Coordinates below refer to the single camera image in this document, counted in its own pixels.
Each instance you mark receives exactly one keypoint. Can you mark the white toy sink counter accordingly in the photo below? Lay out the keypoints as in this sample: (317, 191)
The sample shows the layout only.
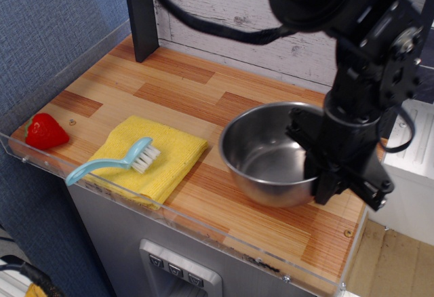
(409, 208)

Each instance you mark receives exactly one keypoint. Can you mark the red toy strawberry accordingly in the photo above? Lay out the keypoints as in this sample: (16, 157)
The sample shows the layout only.
(42, 132)

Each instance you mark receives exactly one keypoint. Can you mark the silver toy fridge cabinet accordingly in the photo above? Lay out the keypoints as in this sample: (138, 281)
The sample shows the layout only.
(155, 253)

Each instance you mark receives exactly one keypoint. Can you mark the black left frame post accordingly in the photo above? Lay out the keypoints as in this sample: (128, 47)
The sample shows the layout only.
(143, 27)

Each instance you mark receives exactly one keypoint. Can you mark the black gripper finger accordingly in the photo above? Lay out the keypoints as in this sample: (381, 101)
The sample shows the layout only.
(312, 165)
(329, 184)

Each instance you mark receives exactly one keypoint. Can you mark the silver metal pot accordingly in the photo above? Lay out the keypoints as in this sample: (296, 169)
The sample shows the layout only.
(264, 162)

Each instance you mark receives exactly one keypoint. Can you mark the black and yellow object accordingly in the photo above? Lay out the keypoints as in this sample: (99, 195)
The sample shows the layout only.
(20, 278)

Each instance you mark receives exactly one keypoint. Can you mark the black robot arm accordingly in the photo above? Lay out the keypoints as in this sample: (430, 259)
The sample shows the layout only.
(378, 43)

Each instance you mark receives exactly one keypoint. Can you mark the light blue scrub brush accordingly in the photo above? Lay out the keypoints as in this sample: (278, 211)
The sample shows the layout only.
(139, 157)

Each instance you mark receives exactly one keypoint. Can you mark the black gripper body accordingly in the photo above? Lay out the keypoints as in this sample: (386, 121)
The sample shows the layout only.
(348, 146)

